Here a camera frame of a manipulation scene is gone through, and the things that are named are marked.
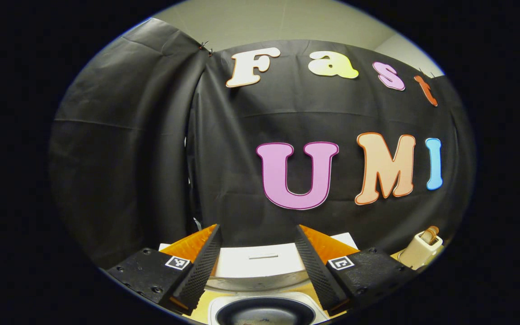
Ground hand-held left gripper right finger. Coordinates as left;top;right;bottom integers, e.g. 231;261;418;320
294;224;418;316

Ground white rice cooker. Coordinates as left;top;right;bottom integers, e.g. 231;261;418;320
158;232;360;325

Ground white toaster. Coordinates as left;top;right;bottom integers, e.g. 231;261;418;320
398;230;444;270

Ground toast bread slice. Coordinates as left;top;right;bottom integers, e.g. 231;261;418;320
422;226;440;245

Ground black backdrop cloth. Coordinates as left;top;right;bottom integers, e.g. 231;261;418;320
48;18;477;271

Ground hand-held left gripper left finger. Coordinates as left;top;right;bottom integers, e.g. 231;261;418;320
107;223;223;316

